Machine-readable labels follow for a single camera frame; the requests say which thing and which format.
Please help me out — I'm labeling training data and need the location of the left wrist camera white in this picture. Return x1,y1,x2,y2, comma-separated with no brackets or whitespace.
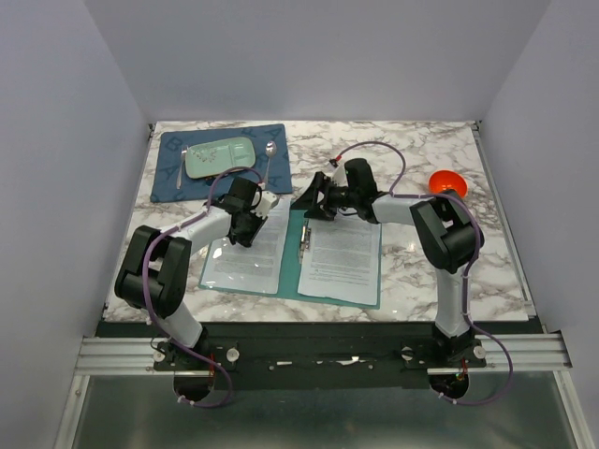
255,190,279,219

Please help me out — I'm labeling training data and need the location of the silver spoon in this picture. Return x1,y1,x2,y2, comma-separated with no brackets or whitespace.
263,140,278,189

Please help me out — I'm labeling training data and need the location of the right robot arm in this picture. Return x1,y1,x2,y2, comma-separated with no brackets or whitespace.
291,158,484,368

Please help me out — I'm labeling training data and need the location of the silver fork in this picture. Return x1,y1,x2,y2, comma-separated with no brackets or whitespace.
176,145,188,190

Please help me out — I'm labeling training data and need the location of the printed paper sheet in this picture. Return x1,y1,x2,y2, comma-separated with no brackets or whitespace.
199,198,290,295
298,216,382,308

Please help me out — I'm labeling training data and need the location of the printed paper sheet top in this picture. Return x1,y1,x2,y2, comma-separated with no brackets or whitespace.
199,198,290,295

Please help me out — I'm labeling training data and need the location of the blue placemat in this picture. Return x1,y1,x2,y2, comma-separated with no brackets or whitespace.
150,123,292,203

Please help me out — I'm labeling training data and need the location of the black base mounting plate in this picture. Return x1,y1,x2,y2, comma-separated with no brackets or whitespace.
95,320,488,392

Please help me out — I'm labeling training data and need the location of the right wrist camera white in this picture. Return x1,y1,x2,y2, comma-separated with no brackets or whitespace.
329,158,347,186

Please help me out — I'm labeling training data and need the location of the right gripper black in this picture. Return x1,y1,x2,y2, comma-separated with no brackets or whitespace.
290,171,358,222

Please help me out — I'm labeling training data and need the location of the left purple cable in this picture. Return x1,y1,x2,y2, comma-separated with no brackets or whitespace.
142,166,266,409

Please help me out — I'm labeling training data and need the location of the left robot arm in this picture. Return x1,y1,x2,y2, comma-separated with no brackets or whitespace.
114,178,279,369

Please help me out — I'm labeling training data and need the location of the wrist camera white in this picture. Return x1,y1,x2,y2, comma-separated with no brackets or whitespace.
329,158,347,186
255,190,279,219

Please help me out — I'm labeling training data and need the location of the aluminium rail frame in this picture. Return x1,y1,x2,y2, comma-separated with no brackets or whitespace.
54,334,571,448

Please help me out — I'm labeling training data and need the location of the teal file folder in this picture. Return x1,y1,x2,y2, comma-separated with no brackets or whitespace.
218,209,380,309

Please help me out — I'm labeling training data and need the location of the orange bowl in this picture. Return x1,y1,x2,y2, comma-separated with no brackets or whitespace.
428,169,468,198

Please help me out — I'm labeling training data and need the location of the green divided plate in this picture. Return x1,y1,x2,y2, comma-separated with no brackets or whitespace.
184,138,256,180

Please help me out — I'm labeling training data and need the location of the printed paper sheet bottom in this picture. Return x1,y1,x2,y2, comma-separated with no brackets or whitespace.
298,216,382,308

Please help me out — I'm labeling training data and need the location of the metal folder clip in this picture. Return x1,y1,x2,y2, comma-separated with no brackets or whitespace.
298,219,312,264

